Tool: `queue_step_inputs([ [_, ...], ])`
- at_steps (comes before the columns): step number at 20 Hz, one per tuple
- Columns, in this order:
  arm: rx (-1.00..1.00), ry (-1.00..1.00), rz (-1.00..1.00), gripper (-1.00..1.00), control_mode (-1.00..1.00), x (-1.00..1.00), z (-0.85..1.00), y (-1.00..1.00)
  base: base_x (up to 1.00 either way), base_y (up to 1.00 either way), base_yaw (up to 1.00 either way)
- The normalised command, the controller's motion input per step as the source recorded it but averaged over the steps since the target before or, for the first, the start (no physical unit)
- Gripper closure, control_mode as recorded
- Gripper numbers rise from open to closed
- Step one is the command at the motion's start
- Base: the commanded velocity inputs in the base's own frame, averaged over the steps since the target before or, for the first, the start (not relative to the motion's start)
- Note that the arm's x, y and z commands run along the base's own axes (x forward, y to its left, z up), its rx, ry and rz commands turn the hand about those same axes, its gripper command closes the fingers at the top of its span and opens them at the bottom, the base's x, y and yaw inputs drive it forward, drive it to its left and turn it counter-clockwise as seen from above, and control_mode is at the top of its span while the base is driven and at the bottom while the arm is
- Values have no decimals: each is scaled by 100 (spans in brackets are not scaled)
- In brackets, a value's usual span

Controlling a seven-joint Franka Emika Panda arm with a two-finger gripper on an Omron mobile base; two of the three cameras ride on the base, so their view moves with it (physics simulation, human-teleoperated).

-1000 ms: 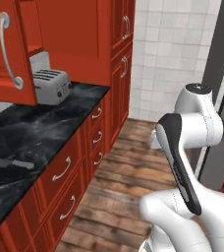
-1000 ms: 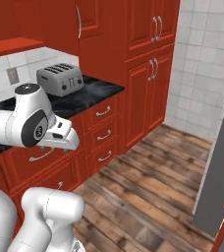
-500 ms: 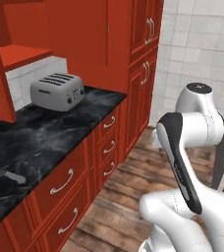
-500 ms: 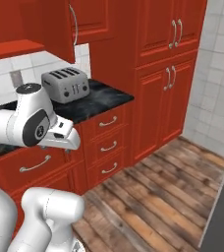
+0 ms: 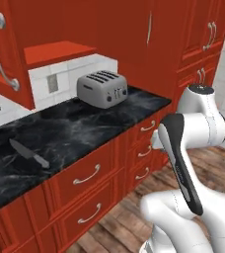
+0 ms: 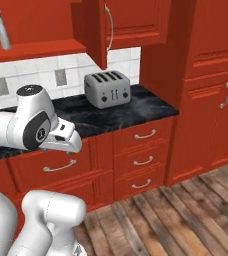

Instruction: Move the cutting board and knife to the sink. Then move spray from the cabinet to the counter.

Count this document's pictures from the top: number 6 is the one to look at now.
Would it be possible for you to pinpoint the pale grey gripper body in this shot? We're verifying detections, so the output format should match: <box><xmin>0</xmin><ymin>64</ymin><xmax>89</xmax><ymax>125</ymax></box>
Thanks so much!
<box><xmin>40</xmin><ymin>129</ymin><xmax>84</xmax><ymax>155</ymax></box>

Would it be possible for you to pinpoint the red base cabinet door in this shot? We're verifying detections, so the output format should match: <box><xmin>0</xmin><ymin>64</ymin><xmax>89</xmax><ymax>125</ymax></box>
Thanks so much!
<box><xmin>14</xmin><ymin>170</ymin><xmax>116</xmax><ymax>241</ymax></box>

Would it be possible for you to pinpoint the red tall cabinet small door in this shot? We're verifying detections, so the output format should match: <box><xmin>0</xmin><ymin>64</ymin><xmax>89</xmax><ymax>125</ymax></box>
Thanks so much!
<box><xmin>185</xmin><ymin>0</ymin><xmax>228</xmax><ymax>80</ymax></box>

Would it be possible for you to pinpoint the red wide drawer front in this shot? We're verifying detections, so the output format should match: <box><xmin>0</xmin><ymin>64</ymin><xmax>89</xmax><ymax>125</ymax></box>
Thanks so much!
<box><xmin>5</xmin><ymin>135</ymin><xmax>98</xmax><ymax>193</ymax></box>

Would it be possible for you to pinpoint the grey four-slot toaster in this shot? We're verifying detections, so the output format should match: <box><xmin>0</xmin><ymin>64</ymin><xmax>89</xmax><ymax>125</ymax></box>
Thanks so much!
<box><xmin>83</xmin><ymin>70</ymin><xmax>132</xmax><ymax>110</ymax></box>

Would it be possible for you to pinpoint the red narrow drawer front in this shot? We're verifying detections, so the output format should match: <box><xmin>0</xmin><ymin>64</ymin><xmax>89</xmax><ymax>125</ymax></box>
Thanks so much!
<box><xmin>112</xmin><ymin>116</ymin><xmax>174</xmax><ymax>156</ymax></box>
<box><xmin>113</xmin><ymin>142</ymin><xmax>171</xmax><ymax>182</ymax></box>
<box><xmin>113</xmin><ymin>165</ymin><xmax>169</xmax><ymax>202</ymax></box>

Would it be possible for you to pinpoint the long silver drawer handle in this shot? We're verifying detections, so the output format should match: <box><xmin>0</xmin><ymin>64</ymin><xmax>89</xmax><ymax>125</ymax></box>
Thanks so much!
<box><xmin>42</xmin><ymin>158</ymin><xmax>78</xmax><ymax>173</ymax></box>

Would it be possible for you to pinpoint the short silver drawer handle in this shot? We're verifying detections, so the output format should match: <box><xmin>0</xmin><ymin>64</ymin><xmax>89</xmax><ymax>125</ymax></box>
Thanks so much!
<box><xmin>130</xmin><ymin>178</ymin><xmax>153</xmax><ymax>190</ymax></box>
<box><xmin>132</xmin><ymin>155</ymin><xmax>155</xmax><ymax>167</ymax></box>
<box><xmin>134</xmin><ymin>128</ymin><xmax>157</xmax><ymax>140</ymax></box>

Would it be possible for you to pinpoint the red wall cabinet side panel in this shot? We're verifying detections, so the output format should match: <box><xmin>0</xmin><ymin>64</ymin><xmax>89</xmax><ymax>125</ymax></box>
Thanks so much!
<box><xmin>70</xmin><ymin>0</ymin><xmax>108</xmax><ymax>71</ymax></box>

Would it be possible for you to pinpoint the red wall cabinet door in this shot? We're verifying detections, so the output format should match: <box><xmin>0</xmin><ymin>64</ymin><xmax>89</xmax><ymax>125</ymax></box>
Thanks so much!
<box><xmin>103</xmin><ymin>0</ymin><xmax>172</xmax><ymax>50</ymax></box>
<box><xmin>0</xmin><ymin>0</ymin><xmax>87</xmax><ymax>65</ymax></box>

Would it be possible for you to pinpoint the silver wall cabinet handle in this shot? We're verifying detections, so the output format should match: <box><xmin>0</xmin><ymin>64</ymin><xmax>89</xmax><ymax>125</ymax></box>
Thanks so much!
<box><xmin>103</xmin><ymin>2</ymin><xmax>115</xmax><ymax>53</ymax></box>
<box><xmin>0</xmin><ymin>5</ymin><xmax>12</xmax><ymax>52</ymax></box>

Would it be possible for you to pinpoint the silver tall cabinet handle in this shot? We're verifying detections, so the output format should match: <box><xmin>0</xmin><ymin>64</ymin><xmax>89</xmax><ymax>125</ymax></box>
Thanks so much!
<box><xmin>219</xmin><ymin>81</ymin><xmax>228</xmax><ymax>110</ymax></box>

